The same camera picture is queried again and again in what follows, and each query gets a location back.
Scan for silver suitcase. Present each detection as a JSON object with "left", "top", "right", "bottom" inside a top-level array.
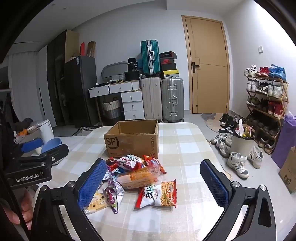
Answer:
[{"left": 161, "top": 77, "right": 185, "bottom": 123}]

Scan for white red noodle snack packet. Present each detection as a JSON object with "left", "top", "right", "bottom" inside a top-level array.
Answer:
[{"left": 135, "top": 179, "right": 177, "bottom": 209}]

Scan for orange cracker packet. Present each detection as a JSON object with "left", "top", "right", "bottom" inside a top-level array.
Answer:
[{"left": 116, "top": 167, "right": 162, "bottom": 190}]

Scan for loose shoes cluster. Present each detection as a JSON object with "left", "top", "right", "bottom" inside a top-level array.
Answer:
[{"left": 209, "top": 113, "right": 245, "bottom": 158}]

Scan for white kettle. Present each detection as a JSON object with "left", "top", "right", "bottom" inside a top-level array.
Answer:
[{"left": 38, "top": 119, "right": 55, "bottom": 144}]

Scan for round door rug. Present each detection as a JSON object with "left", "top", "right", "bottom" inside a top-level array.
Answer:
[{"left": 201, "top": 113, "right": 232, "bottom": 133}]

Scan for desk clutter pile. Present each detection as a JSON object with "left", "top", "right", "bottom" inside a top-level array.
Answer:
[{"left": 92, "top": 79, "right": 126, "bottom": 89}]

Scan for black shoebox with red stripe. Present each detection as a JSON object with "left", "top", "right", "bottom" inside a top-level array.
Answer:
[{"left": 159, "top": 51, "right": 177, "bottom": 59}]

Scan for beige low cabinet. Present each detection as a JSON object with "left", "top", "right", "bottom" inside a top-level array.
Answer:
[{"left": 16, "top": 133, "right": 40, "bottom": 149}]

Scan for white high-top sneaker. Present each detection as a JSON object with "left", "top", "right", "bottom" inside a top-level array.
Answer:
[
  {"left": 247, "top": 146, "right": 264, "bottom": 169},
  {"left": 227, "top": 152, "right": 250, "bottom": 179}
]

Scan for grey oval mirror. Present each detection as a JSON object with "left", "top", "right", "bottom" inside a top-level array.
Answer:
[{"left": 101, "top": 61, "right": 128, "bottom": 80}]

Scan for colourful wrappers heap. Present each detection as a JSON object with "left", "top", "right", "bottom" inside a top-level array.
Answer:
[{"left": 232, "top": 124, "right": 255, "bottom": 139}]

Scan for black refrigerator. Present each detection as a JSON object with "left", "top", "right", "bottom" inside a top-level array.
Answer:
[{"left": 64, "top": 56, "right": 99, "bottom": 127}]

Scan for white wardrobe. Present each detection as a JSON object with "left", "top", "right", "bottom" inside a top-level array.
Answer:
[{"left": 36, "top": 45, "right": 58, "bottom": 127}]

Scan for small red snack packet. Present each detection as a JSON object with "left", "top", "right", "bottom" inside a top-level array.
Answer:
[{"left": 143, "top": 155, "right": 167, "bottom": 175}]

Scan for wooden shoe rack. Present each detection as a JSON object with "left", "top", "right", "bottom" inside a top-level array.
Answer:
[{"left": 245, "top": 74, "right": 289, "bottom": 154}]

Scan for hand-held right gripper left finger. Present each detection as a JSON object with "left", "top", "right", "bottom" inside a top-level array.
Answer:
[{"left": 31, "top": 158, "right": 108, "bottom": 241}]

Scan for yellow black shoebox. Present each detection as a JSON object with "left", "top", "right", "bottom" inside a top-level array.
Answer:
[{"left": 162, "top": 70, "right": 179, "bottom": 79}]

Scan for beige checked tablecloth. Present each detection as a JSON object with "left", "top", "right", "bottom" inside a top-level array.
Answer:
[{"left": 30, "top": 122, "right": 234, "bottom": 241}]

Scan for purple bag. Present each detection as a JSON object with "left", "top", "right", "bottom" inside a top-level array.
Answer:
[{"left": 271, "top": 111, "right": 296, "bottom": 169}]

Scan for white curtain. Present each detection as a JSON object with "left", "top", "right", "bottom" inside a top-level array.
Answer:
[{"left": 8, "top": 51, "right": 41, "bottom": 123}]

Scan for beige suitcase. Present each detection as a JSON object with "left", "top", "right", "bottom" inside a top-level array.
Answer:
[{"left": 141, "top": 77, "right": 163, "bottom": 121}]

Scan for yellow cookie packet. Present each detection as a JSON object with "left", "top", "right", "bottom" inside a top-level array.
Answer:
[{"left": 83, "top": 189, "right": 110, "bottom": 214}]

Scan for brown cardboard box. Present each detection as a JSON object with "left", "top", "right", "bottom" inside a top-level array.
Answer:
[{"left": 104, "top": 120, "right": 160, "bottom": 160}]

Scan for wooden door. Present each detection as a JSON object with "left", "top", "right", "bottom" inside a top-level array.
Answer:
[{"left": 181, "top": 15, "right": 230, "bottom": 114}]

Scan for woven laundry basket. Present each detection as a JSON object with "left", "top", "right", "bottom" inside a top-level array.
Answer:
[{"left": 102, "top": 97, "right": 122, "bottom": 118}]

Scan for dark cloth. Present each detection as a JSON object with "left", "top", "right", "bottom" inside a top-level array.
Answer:
[{"left": 13, "top": 118, "right": 34, "bottom": 130}]

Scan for dark glass cabinet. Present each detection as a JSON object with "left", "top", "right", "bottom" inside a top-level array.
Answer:
[{"left": 46, "top": 30, "right": 80, "bottom": 127}]

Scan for teal suitcase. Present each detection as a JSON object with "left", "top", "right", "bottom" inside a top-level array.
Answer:
[{"left": 140, "top": 40, "right": 161, "bottom": 76}]

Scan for blue cookie packet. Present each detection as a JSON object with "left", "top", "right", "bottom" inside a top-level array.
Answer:
[{"left": 109, "top": 162, "right": 126, "bottom": 175}]

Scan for plain black shoebox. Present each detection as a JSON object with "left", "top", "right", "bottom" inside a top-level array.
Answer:
[{"left": 161, "top": 64, "right": 179, "bottom": 72}]

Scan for black storage box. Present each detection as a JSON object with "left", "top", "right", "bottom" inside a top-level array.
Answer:
[{"left": 124, "top": 71, "right": 142, "bottom": 81}]

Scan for black printed bag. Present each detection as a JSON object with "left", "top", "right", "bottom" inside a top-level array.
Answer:
[{"left": 127, "top": 58, "right": 139, "bottom": 73}]

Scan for purple snack packet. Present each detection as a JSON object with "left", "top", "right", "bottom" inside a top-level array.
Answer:
[{"left": 102, "top": 170, "right": 125, "bottom": 214}]

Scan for blue basin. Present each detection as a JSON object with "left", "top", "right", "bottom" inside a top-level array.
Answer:
[{"left": 42, "top": 138, "right": 62, "bottom": 154}]

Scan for rows of racked sneakers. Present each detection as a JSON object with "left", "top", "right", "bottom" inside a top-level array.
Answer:
[{"left": 244, "top": 64, "right": 289, "bottom": 153}]

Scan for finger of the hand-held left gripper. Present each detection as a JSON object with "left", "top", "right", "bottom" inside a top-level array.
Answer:
[
  {"left": 20, "top": 144, "right": 70, "bottom": 165},
  {"left": 14, "top": 138, "right": 44, "bottom": 158}
]

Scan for white drawer desk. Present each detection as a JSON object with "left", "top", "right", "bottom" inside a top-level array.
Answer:
[{"left": 89, "top": 80, "right": 145, "bottom": 127}]

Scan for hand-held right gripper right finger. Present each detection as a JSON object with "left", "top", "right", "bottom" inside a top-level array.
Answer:
[{"left": 199, "top": 159, "right": 277, "bottom": 241}]

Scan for person's left hand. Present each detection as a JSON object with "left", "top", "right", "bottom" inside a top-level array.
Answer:
[{"left": 3, "top": 189, "right": 34, "bottom": 231}]

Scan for white trash bin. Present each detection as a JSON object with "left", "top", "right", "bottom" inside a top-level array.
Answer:
[{"left": 230, "top": 133, "right": 255, "bottom": 158}]

